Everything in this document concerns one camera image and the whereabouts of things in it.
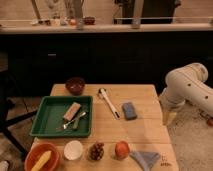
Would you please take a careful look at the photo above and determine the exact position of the green plastic tray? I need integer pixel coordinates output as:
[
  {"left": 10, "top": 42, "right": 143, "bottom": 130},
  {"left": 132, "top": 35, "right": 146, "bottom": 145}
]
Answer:
[{"left": 30, "top": 96, "right": 93, "bottom": 138}]

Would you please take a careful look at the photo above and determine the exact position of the green handled utensil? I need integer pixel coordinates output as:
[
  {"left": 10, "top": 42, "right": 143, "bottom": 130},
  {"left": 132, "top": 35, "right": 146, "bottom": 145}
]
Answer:
[{"left": 72, "top": 118, "right": 80, "bottom": 130}]

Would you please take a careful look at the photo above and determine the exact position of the metal fork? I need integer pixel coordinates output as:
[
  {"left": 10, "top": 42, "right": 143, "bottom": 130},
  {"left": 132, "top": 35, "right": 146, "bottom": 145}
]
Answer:
[{"left": 56, "top": 111, "right": 86, "bottom": 131}]

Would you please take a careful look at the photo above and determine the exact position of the orange fruit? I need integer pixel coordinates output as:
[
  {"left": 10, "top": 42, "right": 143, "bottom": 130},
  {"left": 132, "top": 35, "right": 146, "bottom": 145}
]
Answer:
[{"left": 115, "top": 141, "right": 130, "bottom": 159}]

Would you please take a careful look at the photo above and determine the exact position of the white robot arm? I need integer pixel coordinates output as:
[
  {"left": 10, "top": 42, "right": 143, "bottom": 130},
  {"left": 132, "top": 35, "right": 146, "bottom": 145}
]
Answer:
[{"left": 159, "top": 63, "right": 213, "bottom": 125}]

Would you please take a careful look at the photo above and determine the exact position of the dark red bowl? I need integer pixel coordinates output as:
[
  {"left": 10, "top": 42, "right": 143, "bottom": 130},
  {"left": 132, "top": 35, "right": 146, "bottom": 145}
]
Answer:
[{"left": 65, "top": 77, "right": 85, "bottom": 95}]

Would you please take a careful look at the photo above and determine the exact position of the yellow corn cob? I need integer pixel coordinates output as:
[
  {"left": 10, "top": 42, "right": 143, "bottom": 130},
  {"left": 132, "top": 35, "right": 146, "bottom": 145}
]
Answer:
[{"left": 31, "top": 151, "right": 51, "bottom": 171}]

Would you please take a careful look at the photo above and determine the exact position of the orange plastic bowl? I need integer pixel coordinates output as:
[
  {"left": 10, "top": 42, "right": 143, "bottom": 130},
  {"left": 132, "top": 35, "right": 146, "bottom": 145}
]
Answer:
[{"left": 24, "top": 142, "right": 60, "bottom": 171}]

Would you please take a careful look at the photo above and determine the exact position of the bunch of dark grapes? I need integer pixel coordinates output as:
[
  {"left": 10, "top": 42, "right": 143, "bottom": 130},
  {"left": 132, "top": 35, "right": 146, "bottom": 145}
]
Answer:
[{"left": 89, "top": 142, "right": 104, "bottom": 161}]

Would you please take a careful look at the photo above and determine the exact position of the brown wooden block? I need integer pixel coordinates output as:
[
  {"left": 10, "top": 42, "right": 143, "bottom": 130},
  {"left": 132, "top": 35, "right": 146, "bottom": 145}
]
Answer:
[{"left": 63, "top": 102, "right": 81, "bottom": 121}]

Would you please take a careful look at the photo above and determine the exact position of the blue grey sponge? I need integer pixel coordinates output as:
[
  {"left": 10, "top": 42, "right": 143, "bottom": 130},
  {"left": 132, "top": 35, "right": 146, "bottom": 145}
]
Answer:
[{"left": 122, "top": 102, "right": 137, "bottom": 120}]

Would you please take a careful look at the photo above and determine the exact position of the long grey counter shelf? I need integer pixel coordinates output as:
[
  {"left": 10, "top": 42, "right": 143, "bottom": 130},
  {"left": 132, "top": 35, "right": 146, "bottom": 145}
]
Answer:
[{"left": 0, "top": 23, "right": 213, "bottom": 34}]

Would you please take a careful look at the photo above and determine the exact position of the white paper cup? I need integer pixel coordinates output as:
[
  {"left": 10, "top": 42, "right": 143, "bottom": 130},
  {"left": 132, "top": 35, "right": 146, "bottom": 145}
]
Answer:
[{"left": 64, "top": 140, "right": 83, "bottom": 160}]

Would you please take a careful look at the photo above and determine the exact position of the small red bowl on counter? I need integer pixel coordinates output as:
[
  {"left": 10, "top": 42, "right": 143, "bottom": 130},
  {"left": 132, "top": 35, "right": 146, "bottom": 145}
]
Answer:
[{"left": 84, "top": 17, "right": 95, "bottom": 25}]

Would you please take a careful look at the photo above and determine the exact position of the folded blue grey cloth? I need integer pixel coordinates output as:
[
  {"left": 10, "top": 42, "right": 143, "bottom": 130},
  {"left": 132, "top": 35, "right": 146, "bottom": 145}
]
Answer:
[{"left": 130, "top": 151, "right": 160, "bottom": 171}]

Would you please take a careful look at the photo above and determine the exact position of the black office chair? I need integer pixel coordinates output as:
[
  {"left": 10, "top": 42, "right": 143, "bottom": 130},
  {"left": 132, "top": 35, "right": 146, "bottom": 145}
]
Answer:
[{"left": 0, "top": 71, "right": 36, "bottom": 159}]

